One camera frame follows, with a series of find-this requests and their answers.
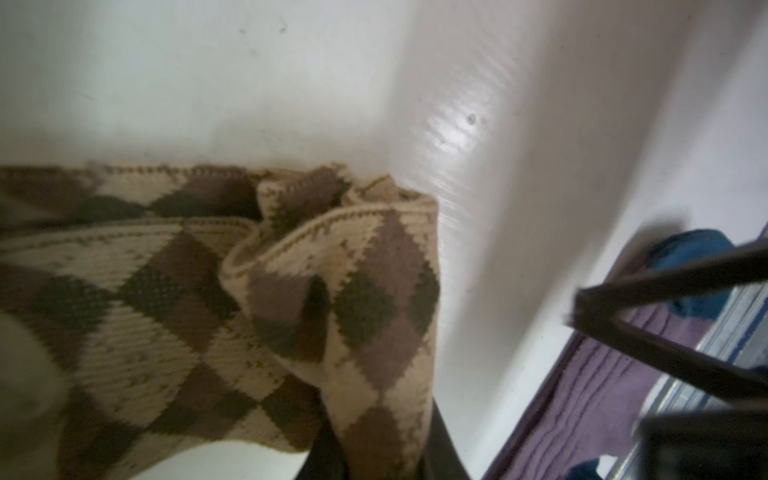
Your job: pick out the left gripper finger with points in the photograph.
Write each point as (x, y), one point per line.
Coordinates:
(596, 311)

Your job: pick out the purple striped sock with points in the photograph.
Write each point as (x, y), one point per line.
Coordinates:
(598, 401)

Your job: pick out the brown argyle sock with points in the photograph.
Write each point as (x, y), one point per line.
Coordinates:
(149, 310)

